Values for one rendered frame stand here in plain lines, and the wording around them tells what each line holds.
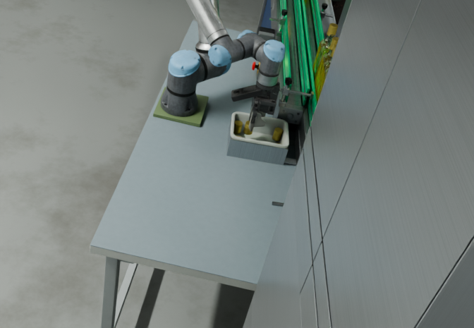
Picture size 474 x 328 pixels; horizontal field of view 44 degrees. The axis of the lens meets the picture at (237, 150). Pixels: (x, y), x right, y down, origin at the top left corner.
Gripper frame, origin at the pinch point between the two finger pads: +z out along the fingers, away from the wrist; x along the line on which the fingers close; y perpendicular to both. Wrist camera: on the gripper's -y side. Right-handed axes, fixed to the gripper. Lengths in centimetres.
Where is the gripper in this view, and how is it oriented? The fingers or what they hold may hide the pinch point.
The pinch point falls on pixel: (249, 125)
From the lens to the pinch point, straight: 221.8
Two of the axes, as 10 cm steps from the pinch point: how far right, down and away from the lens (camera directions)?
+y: 9.8, 1.6, 1.0
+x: 0.2, -6.2, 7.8
